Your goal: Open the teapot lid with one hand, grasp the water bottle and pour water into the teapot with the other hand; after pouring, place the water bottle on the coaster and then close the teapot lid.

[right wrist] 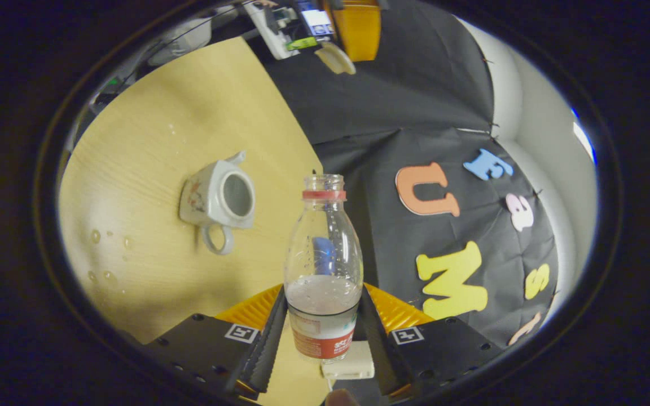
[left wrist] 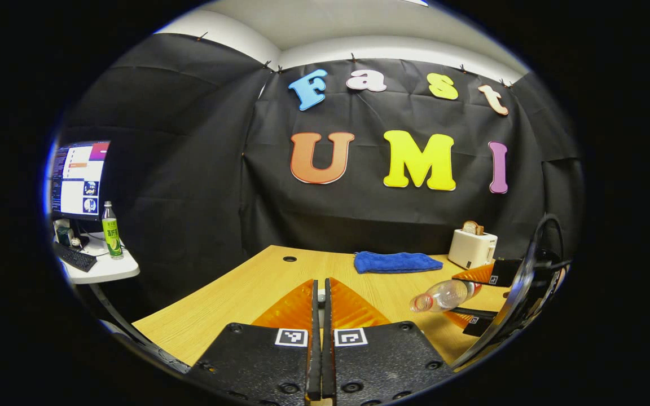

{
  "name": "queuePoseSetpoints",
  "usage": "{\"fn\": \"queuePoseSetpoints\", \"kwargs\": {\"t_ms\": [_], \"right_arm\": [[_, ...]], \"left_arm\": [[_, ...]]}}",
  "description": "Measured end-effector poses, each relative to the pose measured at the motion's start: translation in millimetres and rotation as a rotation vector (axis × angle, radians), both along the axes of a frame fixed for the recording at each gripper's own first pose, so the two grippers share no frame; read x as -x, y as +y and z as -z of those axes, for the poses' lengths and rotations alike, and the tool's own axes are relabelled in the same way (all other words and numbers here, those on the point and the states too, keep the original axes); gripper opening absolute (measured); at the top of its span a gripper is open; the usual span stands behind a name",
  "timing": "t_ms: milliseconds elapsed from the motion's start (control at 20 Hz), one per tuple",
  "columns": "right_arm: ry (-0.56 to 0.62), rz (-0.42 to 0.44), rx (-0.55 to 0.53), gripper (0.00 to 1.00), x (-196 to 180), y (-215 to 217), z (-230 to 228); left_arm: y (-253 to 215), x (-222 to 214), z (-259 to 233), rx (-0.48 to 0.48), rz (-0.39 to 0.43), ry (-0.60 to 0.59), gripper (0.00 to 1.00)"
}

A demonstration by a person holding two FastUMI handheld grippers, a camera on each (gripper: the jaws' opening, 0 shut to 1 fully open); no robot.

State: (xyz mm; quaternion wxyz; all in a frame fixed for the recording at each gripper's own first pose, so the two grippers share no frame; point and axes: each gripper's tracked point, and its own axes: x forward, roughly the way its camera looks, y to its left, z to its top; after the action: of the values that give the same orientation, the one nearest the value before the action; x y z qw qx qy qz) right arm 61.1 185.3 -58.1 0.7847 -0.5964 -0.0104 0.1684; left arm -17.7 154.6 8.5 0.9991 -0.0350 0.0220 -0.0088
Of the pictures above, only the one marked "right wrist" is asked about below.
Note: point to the black backdrop cloth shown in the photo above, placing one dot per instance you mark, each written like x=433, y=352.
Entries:
x=415, y=107

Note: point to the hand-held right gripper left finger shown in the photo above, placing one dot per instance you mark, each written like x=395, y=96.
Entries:
x=271, y=344

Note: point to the green drink bottle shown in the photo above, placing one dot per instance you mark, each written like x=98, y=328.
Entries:
x=301, y=43

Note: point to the white teacup lid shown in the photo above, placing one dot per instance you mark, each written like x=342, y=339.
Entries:
x=336, y=59

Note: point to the computer monitor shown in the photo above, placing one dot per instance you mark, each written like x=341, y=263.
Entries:
x=316, y=20

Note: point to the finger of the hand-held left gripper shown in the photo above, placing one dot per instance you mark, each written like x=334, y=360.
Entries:
x=359, y=28

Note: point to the white toaster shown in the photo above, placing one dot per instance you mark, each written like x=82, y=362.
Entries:
x=353, y=363

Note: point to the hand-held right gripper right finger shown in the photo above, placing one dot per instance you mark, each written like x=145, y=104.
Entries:
x=376, y=344

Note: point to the clear plastic water bottle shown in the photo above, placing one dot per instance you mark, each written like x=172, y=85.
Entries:
x=325, y=316

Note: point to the ceiling light panel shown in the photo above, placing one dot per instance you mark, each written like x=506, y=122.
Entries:
x=583, y=138

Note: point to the white ceramic teacup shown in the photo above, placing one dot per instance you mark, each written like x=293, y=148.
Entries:
x=209, y=194

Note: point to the white stand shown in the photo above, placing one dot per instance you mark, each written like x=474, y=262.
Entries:
x=268, y=34

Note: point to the grey rounded object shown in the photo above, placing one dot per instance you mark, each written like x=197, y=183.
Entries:
x=181, y=42

